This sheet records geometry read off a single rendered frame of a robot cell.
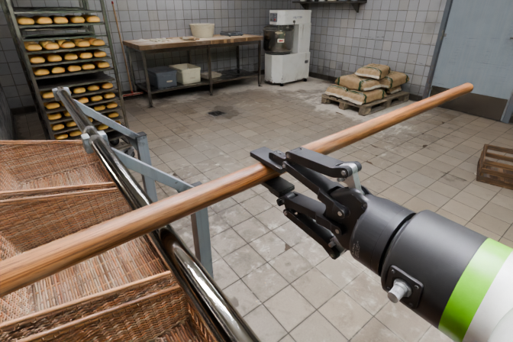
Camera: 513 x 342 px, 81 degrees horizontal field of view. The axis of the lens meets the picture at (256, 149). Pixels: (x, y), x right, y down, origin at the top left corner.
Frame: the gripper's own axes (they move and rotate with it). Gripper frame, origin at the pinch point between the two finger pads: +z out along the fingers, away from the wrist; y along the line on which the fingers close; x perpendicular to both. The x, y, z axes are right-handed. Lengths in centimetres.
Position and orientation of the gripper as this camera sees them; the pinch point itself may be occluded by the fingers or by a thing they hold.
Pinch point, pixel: (271, 169)
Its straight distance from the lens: 45.0
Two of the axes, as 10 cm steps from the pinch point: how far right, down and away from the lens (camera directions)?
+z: -6.2, -3.4, 7.1
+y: 0.1, 9.0, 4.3
